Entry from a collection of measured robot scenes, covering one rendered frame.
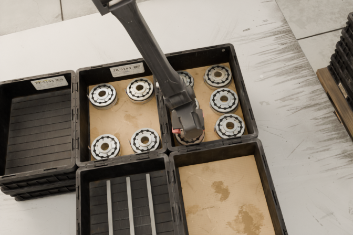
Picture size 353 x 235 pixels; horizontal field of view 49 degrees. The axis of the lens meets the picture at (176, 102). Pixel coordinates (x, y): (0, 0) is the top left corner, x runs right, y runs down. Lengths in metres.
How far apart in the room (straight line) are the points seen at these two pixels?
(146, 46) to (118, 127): 0.53
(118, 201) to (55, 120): 0.41
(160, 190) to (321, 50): 1.73
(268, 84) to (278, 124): 0.19
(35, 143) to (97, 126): 0.23
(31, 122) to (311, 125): 1.07
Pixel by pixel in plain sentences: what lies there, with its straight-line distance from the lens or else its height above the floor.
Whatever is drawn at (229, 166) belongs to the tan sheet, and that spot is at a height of 0.83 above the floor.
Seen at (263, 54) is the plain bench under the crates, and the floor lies 0.70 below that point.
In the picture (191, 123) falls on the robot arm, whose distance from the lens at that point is 1.11.
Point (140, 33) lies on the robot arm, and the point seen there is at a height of 1.36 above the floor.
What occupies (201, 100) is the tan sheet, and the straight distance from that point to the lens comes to 1.44.
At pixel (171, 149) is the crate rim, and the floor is 0.93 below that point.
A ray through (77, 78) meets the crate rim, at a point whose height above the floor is 0.93.
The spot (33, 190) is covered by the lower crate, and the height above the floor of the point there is 0.80.
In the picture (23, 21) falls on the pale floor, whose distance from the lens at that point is 3.18.
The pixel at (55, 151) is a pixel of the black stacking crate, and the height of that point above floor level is 0.83.
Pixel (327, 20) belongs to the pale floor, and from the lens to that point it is 2.90.
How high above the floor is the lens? 2.06
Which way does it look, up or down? 59 degrees down
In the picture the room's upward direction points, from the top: 10 degrees counter-clockwise
